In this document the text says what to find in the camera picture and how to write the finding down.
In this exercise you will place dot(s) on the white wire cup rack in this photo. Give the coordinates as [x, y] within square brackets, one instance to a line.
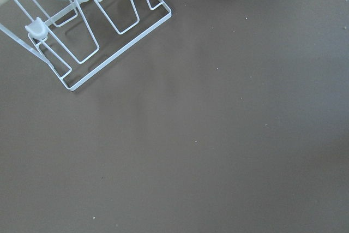
[76, 39]

